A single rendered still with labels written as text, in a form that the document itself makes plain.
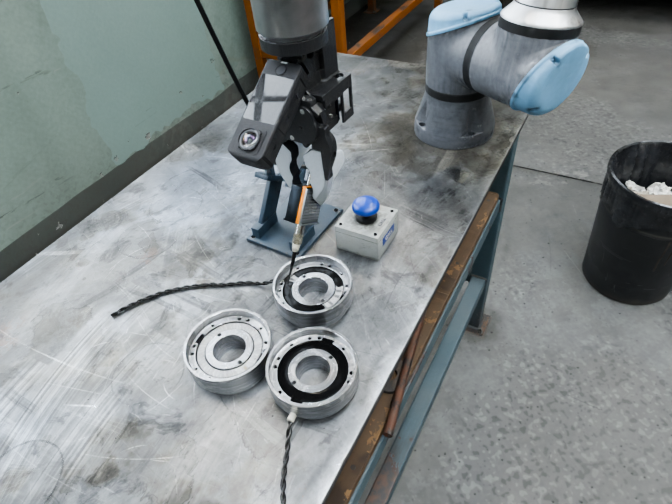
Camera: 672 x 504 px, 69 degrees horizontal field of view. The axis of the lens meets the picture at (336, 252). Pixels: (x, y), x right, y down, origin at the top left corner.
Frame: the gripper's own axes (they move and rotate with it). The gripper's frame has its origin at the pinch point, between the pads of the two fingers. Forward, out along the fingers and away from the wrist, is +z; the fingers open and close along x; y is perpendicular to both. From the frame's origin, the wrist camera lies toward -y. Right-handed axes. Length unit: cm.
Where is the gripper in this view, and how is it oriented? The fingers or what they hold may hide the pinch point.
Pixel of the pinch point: (306, 195)
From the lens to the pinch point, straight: 63.7
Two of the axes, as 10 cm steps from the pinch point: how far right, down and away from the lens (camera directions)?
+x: -8.5, -3.1, 4.3
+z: 0.9, 7.1, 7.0
